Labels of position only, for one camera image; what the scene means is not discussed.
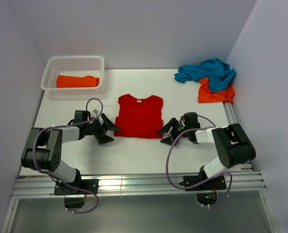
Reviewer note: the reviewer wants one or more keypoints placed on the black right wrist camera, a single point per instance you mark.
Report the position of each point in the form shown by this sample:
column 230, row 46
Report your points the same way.
column 190, row 120

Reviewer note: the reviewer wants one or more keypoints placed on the aluminium rail frame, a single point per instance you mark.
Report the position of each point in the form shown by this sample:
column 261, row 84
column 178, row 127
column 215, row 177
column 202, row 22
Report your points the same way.
column 143, row 203

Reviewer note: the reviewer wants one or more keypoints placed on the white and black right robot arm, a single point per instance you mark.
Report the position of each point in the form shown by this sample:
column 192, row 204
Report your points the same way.
column 231, row 142

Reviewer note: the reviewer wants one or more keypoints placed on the red t shirt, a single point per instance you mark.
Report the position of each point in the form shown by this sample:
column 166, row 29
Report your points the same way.
column 139, row 118

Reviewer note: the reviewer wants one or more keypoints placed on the rolled orange t shirt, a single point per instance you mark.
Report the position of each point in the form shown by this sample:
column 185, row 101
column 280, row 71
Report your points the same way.
column 64, row 81

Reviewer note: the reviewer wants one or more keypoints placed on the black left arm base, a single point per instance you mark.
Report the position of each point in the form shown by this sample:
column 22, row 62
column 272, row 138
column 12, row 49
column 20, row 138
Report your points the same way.
column 74, row 198

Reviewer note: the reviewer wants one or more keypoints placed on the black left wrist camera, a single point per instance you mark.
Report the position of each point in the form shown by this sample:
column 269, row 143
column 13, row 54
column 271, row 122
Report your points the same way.
column 84, row 115

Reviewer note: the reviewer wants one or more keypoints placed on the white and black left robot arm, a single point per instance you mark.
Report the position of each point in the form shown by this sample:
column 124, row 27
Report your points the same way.
column 43, row 148

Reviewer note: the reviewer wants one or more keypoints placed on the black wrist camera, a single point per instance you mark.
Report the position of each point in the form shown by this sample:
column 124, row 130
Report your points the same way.
column 190, row 120
column 84, row 115

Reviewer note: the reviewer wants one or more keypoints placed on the blue t shirt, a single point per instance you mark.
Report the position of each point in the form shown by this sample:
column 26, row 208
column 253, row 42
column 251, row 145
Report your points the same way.
column 219, row 73

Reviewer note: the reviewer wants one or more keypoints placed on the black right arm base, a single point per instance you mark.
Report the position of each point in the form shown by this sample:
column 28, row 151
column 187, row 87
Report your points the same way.
column 211, row 187

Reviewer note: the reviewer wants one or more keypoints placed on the white plastic basket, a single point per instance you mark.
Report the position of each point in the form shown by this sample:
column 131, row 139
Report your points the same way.
column 78, row 66

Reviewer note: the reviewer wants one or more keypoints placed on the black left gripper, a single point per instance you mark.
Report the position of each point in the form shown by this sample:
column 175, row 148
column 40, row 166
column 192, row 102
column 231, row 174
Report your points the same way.
column 102, row 138

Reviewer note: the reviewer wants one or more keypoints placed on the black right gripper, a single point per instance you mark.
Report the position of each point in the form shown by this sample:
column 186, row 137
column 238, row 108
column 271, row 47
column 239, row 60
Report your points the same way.
column 170, row 140

